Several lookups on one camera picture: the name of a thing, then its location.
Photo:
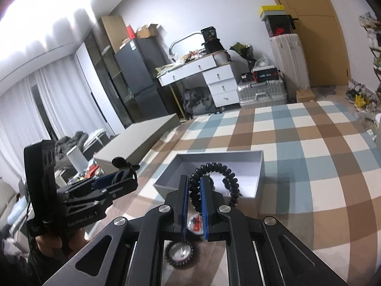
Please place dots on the grey bag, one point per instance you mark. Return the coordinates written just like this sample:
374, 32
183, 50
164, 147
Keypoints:
196, 101

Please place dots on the person's left hand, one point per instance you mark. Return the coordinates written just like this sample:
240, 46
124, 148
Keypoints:
56, 245

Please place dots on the black red flat box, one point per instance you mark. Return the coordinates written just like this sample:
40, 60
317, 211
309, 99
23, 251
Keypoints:
265, 75

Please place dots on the black hair claw clip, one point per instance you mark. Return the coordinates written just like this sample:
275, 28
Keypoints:
123, 168

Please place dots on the black shoe box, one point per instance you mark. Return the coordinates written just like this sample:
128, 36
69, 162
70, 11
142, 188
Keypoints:
278, 26

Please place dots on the dark clothes pile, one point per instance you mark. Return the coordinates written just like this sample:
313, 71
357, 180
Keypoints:
71, 144

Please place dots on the yellow green sneaker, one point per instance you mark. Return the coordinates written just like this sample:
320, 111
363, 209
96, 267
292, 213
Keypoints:
361, 100

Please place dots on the white suitcase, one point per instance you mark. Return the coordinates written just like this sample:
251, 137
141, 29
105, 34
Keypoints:
287, 62

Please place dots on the small brown cardboard box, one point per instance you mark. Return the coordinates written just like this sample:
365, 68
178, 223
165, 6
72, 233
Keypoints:
305, 95

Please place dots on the wooden door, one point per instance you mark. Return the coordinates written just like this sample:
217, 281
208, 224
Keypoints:
321, 35

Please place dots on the wooden board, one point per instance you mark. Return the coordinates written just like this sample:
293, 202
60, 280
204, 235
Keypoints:
114, 32

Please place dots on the small black box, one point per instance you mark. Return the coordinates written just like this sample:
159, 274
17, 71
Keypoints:
246, 78

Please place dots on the red paper bag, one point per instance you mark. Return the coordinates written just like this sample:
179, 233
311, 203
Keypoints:
130, 31

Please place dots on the glass door cabinet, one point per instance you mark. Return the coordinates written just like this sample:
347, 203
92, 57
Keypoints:
98, 86

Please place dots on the grey cardboard box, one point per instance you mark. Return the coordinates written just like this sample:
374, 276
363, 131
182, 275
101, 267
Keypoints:
238, 166

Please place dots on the white drawer desk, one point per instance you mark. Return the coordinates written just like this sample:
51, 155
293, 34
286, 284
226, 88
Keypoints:
220, 86

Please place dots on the dark wrapped bouquet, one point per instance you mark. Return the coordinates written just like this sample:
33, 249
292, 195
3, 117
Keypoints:
242, 52

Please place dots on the clear plastic bag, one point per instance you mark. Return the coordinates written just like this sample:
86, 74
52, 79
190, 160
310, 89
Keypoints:
263, 63

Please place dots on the yellow grey shoe box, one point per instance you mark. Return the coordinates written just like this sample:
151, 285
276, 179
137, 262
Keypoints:
271, 11

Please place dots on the open cardboard box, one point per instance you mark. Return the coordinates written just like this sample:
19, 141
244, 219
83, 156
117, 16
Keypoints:
147, 31

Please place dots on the white cylinder bin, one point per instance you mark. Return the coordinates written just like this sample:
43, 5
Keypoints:
77, 162

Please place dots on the round pin badge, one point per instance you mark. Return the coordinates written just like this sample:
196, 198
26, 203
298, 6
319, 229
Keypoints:
179, 251

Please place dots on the oval mirror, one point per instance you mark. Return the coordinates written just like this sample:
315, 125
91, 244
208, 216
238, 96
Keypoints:
186, 40

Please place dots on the white curtain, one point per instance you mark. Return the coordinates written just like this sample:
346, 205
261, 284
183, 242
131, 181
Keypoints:
26, 116

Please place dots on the black bag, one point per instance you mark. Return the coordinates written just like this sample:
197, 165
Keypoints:
212, 40

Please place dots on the white ribbed bin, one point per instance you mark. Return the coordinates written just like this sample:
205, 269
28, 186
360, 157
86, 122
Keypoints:
221, 58

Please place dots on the silver suitcase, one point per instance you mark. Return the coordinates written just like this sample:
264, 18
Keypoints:
262, 93

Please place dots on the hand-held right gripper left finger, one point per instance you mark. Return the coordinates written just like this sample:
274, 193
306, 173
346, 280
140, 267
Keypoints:
184, 202

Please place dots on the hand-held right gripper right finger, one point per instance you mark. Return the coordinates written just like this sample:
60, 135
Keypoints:
205, 208

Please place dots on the small red white badge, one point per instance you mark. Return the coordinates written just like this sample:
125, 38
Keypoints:
195, 224

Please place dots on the dark grey fridge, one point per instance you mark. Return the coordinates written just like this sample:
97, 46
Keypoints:
140, 77

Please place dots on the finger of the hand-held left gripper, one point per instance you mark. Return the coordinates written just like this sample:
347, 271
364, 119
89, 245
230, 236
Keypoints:
104, 181
101, 191

